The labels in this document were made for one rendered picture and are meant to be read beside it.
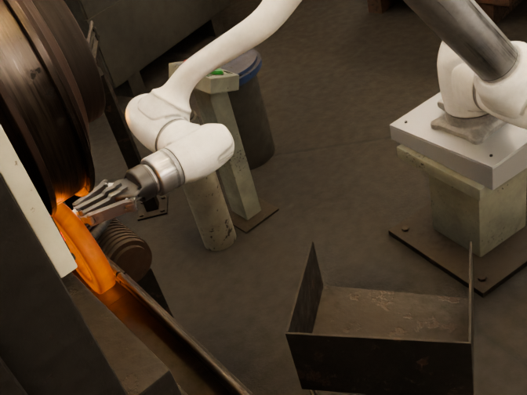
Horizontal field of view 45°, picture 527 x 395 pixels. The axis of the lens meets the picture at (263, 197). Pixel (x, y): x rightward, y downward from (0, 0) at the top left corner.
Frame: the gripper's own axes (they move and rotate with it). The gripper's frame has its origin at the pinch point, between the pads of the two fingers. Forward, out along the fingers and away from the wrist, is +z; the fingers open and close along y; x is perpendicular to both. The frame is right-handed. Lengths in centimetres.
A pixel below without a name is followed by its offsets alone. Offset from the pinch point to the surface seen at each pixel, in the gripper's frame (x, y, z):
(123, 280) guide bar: -3.1, -21.0, -1.0
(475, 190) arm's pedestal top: -32, -29, -95
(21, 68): 42, -33, 6
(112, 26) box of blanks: -26, 185, -103
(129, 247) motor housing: -21.4, 11.6, -15.3
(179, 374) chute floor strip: -10.6, -40.1, 1.5
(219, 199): -49, 47, -63
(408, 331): -12, -60, -31
